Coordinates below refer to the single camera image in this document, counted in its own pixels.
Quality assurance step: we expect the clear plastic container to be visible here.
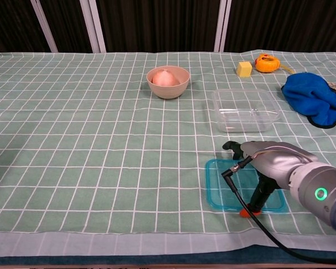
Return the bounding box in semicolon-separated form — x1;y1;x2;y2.
212;89;281;133

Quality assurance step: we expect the thin grey frame post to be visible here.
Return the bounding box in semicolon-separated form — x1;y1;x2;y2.
30;0;59;53

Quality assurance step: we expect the yellow foam cube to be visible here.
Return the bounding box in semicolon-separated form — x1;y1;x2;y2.
236;61;253;78

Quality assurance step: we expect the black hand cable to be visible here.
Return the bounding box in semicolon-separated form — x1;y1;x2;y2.
221;155;336;266

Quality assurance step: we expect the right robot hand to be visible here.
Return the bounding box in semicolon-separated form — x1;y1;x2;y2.
222;141;319;218

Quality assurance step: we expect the black curtain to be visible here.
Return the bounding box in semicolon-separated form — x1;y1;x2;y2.
0;0;336;54

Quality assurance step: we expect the blue cloth with black trim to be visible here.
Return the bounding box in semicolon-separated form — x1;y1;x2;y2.
281;72;336;129

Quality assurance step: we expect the blue translucent lid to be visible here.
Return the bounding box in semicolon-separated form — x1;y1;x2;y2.
206;159;287;214

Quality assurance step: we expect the white frame post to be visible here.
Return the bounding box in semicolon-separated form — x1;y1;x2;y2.
214;0;232;53
81;0;106;53

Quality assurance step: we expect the green checkered tablecloth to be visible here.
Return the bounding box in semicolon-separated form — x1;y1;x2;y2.
0;51;336;266

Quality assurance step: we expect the beige bowl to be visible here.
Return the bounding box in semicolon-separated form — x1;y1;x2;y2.
146;66;191;100

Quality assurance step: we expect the orange tape measure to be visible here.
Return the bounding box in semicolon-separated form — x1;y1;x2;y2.
254;54;296;75

